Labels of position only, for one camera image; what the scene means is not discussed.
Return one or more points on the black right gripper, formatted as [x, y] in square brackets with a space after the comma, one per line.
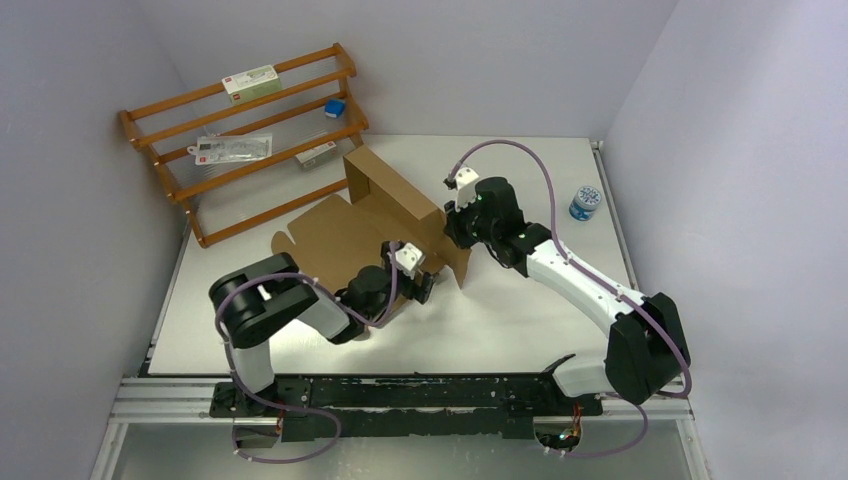
[453, 218]

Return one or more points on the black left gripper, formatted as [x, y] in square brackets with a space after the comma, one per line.
[415, 291]

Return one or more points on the brown cardboard box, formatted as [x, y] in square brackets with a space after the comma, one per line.
[335, 238]

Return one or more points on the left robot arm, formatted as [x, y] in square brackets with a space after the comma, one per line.
[254, 303]

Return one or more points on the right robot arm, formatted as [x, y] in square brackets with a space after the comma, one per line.
[645, 343]

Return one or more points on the small white grey box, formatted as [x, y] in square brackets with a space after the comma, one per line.
[317, 156]

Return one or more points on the white green product box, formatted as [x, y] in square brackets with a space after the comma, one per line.
[252, 84]

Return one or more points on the blue white lidded jar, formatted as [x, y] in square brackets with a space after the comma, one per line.
[585, 203]

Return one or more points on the small blue cube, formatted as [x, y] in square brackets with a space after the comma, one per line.
[335, 108]

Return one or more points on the wooden tiered rack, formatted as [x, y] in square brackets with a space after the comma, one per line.
[222, 201]

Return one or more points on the clear blister pack card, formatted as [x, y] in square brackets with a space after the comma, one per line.
[213, 150]

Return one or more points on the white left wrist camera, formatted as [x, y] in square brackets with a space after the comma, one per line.
[407, 258]

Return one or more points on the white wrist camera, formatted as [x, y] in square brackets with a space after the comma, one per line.
[463, 182]
[407, 258]

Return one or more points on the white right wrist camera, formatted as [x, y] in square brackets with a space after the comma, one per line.
[463, 182]

